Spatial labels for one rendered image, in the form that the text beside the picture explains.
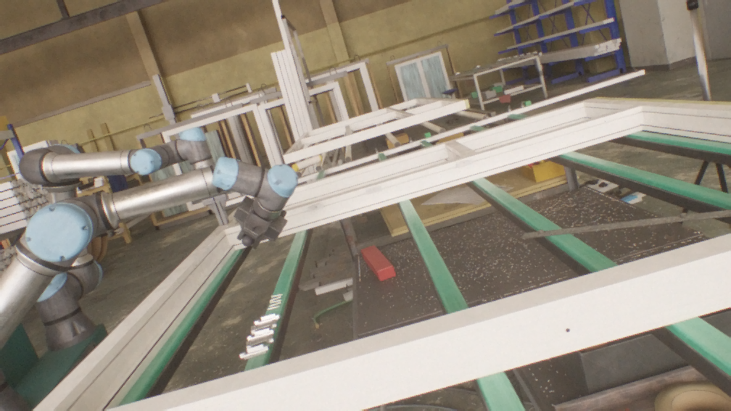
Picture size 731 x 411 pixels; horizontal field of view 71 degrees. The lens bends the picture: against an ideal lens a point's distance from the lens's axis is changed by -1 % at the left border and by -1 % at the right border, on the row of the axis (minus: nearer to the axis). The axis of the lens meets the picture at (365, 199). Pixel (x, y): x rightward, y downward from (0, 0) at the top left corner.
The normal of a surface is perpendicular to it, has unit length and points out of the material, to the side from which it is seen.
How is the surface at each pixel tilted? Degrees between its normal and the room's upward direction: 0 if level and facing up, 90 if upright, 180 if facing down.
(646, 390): 90
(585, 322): 90
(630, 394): 90
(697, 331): 0
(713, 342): 0
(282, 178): 58
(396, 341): 0
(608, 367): 90
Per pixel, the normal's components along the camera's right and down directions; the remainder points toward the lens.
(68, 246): 0.37, -0.03
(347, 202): 0.01, 0.21
